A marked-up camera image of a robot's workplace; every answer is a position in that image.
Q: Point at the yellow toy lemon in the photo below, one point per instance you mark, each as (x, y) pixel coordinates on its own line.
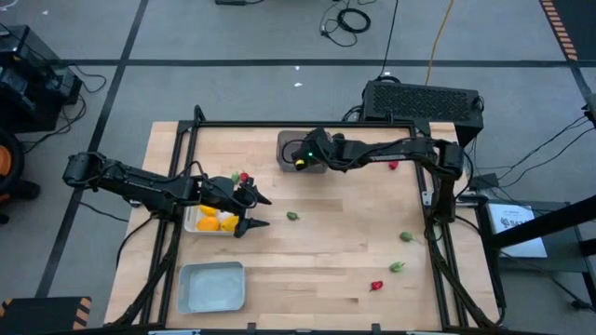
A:
(208, 210)

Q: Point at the dark grey translucent basket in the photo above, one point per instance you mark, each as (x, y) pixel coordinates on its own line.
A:
(286, 136)

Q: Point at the red toy pepper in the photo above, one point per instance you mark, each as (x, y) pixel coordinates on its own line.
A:
(394, 164)
(244, 177)
(376, 285)

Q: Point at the green toy pepper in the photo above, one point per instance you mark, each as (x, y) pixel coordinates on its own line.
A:
(406, 236)
(396, 266)
(235, 177)
(292, 215)

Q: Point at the white printed sheet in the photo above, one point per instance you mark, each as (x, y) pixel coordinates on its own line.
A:
(521, 232)

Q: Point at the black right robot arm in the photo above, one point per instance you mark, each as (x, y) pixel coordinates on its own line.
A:
(400, 146)

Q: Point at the black equipment stack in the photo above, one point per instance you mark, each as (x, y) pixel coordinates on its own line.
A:
(28, 70)

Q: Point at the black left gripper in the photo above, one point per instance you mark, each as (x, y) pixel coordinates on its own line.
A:
(223, 193)

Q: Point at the black orange wheeled device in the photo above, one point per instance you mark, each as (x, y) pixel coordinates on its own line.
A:
(4, 160)

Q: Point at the grey side table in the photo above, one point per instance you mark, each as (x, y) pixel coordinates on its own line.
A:
(563, 256)

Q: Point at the black power strip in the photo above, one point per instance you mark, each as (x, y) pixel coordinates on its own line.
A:
(230, 2)

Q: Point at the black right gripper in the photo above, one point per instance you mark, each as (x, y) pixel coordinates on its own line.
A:
(321, 144)

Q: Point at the black diagonal beam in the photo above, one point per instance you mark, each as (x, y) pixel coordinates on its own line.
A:
(549, 223)

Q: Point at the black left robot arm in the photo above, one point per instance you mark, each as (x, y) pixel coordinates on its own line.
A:
(139, 183)

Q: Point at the black perforated computer case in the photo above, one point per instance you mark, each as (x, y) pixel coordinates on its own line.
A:
(419, 104)

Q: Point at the white plastic basket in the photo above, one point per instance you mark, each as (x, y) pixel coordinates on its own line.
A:
(191, 223)

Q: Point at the light grey plastic basket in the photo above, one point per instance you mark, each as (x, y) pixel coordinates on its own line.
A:
(212, 288)

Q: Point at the black mat with hazard stripes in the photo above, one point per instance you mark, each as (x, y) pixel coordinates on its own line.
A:
(42, 316)
(582, 23)

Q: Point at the black power adapter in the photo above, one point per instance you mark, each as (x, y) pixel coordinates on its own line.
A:
(484, 181)

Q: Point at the orange toy lemon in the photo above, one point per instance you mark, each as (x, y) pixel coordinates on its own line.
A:
(208, 224)

